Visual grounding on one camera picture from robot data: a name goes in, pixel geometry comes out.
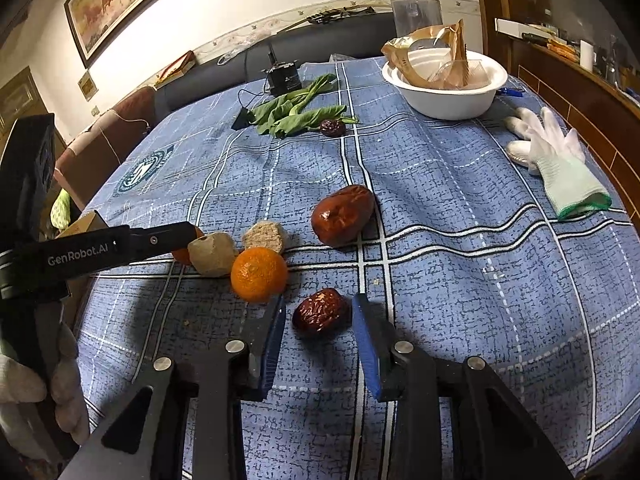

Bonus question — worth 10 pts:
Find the orange tangerine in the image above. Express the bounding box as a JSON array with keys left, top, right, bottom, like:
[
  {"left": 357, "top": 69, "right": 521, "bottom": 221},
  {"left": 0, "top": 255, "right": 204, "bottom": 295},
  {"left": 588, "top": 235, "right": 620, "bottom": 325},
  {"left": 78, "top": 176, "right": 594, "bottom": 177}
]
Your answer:
[
  {"left": 171, "top": 248, "right": 191, "bottom": 266},
  {"left": 230, "top": 247, "right": 288, "bottom": 304}
]

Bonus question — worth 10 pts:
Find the red date pair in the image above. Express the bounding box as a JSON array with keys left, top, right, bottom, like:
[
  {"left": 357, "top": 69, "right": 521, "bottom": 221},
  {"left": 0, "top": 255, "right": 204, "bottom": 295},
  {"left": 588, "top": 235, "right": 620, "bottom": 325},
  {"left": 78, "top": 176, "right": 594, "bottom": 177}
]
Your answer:
[{"left": 292, "top": 288, "right": 352, "bottom": 338}]

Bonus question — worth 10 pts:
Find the beige sugarcane chunk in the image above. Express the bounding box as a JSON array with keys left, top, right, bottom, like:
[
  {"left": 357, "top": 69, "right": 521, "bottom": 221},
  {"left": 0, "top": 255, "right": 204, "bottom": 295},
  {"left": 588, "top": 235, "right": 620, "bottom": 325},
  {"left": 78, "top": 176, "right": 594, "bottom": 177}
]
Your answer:
[{"left": 188, "top": 232, "right": 238, "bottom": 278}]

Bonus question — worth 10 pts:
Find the round beige sugarcane piece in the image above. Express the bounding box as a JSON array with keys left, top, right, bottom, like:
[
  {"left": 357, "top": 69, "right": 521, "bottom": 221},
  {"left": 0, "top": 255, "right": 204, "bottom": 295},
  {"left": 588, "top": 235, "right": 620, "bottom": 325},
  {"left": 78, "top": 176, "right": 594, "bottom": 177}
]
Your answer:
[{"left": 242, "top": 220, "right": 288, "bottom": 254}]

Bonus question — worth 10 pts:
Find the smooth red date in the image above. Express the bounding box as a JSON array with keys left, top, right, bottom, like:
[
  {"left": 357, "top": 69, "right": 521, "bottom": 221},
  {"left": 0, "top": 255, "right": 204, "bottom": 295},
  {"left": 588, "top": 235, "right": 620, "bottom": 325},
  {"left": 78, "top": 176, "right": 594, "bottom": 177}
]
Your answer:
[{"left": 311, "top": 184, "right": 375, "bottom": 247}]

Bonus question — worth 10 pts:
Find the left white-gloved hand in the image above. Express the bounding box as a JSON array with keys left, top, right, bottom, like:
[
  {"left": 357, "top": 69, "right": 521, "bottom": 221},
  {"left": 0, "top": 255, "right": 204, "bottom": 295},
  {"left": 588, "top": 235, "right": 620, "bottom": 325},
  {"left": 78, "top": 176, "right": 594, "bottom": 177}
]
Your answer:
[{"left": 1, "top": 304, "right": 89, "bottom": 464}]

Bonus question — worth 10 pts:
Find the cardboard box tray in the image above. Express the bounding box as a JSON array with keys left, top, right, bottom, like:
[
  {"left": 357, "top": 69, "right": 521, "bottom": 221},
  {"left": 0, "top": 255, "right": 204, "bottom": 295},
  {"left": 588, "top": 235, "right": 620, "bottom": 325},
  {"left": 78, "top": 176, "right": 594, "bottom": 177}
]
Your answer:
[{"left": 52, "top": 209, "right": 109, "bottom": 321}]

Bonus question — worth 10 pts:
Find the green patterned cushion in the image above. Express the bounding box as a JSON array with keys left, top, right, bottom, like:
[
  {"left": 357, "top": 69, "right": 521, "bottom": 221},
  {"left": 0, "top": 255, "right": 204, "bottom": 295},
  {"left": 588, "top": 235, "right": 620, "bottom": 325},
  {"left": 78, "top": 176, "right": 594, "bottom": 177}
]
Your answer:
[{"left": 50, "top": 188, "right": 70, "bottom": 232}]

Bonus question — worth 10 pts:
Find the brown armchair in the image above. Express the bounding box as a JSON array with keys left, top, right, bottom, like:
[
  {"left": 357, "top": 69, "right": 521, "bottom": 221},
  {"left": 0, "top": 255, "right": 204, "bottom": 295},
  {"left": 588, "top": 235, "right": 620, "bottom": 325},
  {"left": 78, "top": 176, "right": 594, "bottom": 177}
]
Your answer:
[{"left": 53, "top": 86, "right": 157, "bottom": 210}]

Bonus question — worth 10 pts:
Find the blue plaid tablecloth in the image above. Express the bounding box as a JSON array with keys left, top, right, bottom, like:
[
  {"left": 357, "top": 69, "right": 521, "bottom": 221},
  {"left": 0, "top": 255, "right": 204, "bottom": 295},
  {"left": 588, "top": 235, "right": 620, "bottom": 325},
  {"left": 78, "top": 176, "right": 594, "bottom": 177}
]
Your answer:
[{"left": 75, "top": 58, "right": 639, "bottom": 479}]

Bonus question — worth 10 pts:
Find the small black adapter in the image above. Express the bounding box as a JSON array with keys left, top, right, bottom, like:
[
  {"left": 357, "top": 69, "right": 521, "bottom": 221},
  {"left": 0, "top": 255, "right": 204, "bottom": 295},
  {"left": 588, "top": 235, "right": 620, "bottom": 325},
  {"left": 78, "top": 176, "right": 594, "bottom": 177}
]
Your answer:
[{"left": 231, "top": 107, "right": 255, "bottom": 131}]

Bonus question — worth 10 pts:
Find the wooden glass cabinet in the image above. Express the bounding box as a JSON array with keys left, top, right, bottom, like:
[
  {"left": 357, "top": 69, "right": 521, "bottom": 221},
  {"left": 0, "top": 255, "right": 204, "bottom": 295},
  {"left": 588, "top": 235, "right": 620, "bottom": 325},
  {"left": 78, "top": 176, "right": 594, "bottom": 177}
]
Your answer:
[{"left": 0, "top": 67, "right": 48, "bottom": 148}]

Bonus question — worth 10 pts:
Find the red gift box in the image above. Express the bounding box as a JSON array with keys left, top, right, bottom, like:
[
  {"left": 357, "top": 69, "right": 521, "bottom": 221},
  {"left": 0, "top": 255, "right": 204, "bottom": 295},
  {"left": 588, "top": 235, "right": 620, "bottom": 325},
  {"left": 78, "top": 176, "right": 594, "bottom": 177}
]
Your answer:
[{"left": 154, "top": 51, "right": 196, "bottom": 89}]

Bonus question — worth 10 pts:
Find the green leafy vegetable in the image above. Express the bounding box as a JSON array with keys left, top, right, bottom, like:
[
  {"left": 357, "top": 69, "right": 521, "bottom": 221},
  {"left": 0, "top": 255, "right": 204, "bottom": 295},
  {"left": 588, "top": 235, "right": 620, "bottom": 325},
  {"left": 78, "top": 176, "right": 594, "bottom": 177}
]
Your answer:
[{"left": 251, "top": 74, "right": 359, "bottom": 139}]

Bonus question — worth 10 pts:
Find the small dark date near greens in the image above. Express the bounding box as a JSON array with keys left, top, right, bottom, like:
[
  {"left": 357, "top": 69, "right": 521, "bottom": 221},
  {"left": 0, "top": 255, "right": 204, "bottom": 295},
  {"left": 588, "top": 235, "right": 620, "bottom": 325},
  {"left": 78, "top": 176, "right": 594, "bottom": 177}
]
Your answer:
[{"left": 319, "top": 119, "right": 346, "bottom": 138}]

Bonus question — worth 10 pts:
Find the black electronic device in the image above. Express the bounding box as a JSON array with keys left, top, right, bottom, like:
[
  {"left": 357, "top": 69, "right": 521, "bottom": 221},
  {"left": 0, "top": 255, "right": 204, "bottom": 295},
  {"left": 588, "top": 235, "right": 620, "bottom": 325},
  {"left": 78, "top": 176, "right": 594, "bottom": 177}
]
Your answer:
[{"left": 262, "top": 42, "right": 303, "bottom": 98}]

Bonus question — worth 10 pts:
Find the white work glove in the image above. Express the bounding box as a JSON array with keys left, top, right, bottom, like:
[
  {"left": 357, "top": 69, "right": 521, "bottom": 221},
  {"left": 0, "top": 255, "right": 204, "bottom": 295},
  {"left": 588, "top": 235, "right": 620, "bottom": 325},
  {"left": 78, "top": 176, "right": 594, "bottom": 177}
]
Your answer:
[{"left": 504, "top": 106, "right": 612, "bottom": 221}]

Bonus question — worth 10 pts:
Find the white bowl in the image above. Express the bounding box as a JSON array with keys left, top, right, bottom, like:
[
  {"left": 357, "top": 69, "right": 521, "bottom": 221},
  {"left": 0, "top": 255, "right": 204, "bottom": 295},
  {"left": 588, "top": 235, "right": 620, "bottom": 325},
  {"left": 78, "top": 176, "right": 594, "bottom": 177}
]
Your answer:
[{"left": 382, "top": 48, "right": 508, "bottom": 122}]

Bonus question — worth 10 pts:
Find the brown paper bag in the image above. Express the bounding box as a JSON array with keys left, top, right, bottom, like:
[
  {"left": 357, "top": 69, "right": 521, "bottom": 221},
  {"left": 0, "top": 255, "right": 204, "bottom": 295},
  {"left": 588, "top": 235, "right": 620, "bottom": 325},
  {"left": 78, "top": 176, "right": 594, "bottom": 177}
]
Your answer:
[{"left": 382, "top": 20, "right": 470, "bottom": 90}]

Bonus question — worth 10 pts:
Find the black leather sofa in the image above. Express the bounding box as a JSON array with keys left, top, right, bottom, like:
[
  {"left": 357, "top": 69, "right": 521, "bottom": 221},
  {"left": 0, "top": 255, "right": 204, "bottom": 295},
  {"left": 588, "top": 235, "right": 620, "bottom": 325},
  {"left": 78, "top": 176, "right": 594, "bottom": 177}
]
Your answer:
[{"left": 152, "top": 12, "right": 402, "bottom": 124}]

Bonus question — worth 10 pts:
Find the wooden sideboard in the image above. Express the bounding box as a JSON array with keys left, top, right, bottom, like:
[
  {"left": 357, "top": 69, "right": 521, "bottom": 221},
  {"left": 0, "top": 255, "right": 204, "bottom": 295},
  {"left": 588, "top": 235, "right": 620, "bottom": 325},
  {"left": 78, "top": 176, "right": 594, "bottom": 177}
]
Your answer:
[{"left": 484, "top": 32, "right": 640, "bottom": 224}]

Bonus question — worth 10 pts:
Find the small wall plaque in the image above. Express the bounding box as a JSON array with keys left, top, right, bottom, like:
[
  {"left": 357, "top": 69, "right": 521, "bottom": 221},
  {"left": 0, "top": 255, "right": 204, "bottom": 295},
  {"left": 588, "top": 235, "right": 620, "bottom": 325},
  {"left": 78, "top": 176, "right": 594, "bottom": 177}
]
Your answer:
[{"left": 78, "top": 70, "right": 98, "bottom": 102}]

